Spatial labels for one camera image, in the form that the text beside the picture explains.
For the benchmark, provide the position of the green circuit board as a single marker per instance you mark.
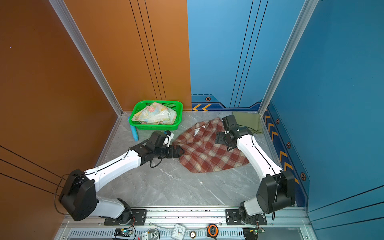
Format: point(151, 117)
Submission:
point(124, 234)

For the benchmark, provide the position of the light blue tube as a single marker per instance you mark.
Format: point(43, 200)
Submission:
point(133, 130)

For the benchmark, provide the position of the white square clock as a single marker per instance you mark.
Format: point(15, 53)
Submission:
point(178, 232)

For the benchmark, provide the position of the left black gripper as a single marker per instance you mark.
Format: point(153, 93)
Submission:
point(178, 152)

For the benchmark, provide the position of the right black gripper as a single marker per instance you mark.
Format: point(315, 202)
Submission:
point(219, 139)

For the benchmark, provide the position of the cream yellow cloth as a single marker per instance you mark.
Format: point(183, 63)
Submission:
point(155, 114)

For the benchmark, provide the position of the green plastic basket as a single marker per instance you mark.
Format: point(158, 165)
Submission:
point(174, 105)

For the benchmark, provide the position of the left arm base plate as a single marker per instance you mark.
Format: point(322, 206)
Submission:
point(135, 217)

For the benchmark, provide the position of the red plaid skirt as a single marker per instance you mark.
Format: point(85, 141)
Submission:
point(202, 154)

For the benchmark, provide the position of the orange black tape measure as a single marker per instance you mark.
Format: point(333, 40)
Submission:
point(212, 231)

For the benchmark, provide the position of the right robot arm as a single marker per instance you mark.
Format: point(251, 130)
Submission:
point(277, 188)

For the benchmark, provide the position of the white power plug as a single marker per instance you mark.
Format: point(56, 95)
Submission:
point(146, 236)

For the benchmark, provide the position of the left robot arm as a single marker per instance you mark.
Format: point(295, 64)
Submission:
point(80, 197)

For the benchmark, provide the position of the olive green skirt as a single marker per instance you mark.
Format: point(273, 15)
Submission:
point(251, 120)

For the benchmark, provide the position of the right small circuit board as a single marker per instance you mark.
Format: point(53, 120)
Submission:
point(258, 231)

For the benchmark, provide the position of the small tape roll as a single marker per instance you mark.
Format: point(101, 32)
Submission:
point(193, 234)

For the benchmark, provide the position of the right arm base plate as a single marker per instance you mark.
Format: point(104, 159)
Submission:
point(240, 217)

